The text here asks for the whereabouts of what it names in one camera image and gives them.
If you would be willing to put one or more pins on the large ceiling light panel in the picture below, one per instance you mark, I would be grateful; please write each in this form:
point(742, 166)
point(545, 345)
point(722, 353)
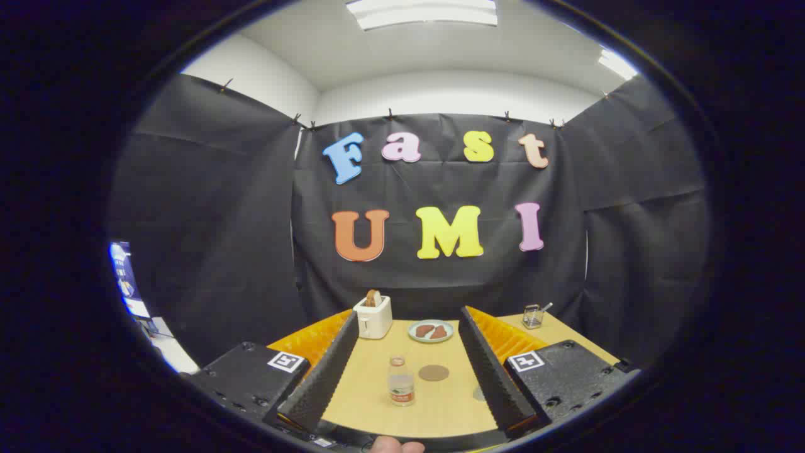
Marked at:
point(421, 12)

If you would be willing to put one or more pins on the clear juice bottle red label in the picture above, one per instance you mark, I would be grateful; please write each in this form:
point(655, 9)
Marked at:
point(401, 384)

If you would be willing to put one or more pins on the small ceiling light panel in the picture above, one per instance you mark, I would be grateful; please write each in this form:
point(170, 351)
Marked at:
point(617, 64)

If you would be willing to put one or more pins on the round brown coaster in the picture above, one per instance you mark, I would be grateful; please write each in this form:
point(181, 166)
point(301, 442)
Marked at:
point(434, 373)

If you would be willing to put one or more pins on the white toaster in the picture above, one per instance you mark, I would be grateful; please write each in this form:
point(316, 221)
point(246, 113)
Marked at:
point(376, 324)

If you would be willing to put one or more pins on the pale green plate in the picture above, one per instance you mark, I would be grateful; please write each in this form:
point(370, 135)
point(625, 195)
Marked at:
point(430, 340)

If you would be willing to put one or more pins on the white side desk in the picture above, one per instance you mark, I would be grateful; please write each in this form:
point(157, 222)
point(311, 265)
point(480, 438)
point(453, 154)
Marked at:
point(171, 352)

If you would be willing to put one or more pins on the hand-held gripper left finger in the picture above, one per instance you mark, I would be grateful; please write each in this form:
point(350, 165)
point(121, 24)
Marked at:
point(324, 377)

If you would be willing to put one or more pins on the brown bread slice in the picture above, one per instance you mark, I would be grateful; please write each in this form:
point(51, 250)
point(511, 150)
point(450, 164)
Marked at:
point(373, 298)

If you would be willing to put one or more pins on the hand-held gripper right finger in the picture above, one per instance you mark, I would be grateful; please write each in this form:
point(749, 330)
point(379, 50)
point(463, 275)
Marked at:
point(494, 377)

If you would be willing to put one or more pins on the brown meat slice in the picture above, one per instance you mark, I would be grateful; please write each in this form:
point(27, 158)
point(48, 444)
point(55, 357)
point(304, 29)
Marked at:
point(424, 330)
point(439, 332)

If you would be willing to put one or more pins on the wooden table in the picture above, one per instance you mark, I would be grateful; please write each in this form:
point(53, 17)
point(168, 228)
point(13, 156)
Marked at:
point(377, 402)

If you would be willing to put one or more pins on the computer monitor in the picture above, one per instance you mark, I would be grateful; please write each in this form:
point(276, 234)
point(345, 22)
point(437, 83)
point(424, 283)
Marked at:
point(124, 277)

